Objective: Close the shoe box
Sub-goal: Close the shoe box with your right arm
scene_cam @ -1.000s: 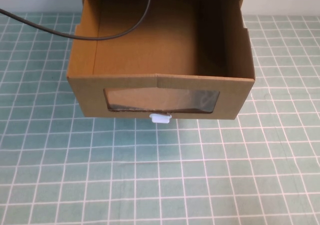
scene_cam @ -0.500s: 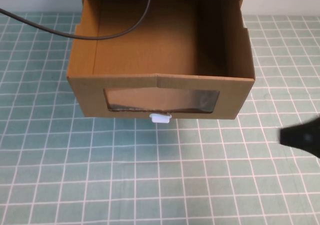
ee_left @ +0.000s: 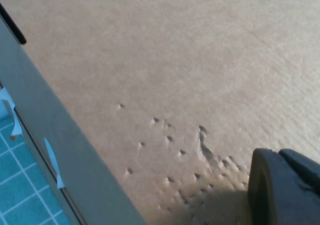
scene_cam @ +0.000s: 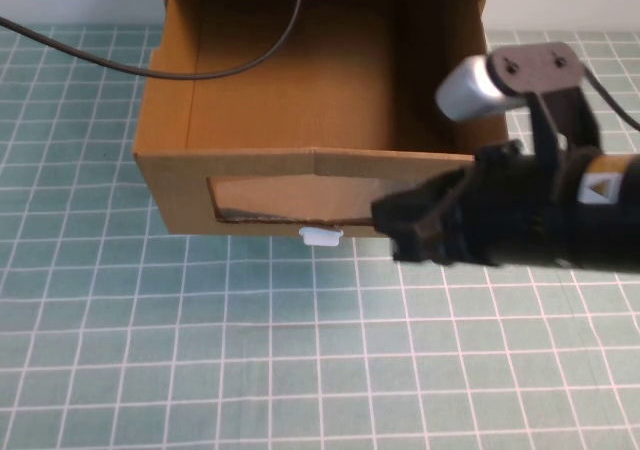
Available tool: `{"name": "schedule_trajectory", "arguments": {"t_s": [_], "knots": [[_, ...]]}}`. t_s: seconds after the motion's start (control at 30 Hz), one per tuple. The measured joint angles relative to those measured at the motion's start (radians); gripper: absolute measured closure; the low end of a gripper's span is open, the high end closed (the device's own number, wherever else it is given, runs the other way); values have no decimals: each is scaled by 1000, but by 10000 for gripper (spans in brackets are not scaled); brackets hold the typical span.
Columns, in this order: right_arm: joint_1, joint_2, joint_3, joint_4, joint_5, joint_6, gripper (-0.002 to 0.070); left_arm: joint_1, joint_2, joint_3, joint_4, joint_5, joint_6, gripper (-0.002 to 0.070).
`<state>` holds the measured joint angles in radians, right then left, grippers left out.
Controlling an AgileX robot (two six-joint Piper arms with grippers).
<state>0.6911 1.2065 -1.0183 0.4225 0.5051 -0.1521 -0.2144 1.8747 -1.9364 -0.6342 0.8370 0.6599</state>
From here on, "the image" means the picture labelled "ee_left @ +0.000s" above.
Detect brown cardboard shoe box drawer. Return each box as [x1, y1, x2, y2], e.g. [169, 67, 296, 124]
[0, 0, 320, 225]

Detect green white-grid tablecloth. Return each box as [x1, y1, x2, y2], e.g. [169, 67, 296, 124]
[0, 114, 72, 225]

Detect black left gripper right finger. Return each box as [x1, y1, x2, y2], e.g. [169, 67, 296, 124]
[278, 148, 320, 194]

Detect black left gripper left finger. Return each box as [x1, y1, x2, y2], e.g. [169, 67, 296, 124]
[246, 148, 320, 225]

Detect white tape piece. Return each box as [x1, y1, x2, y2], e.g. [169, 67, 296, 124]
[43, 136, 66, 190]
[0, 86, 24, 141]

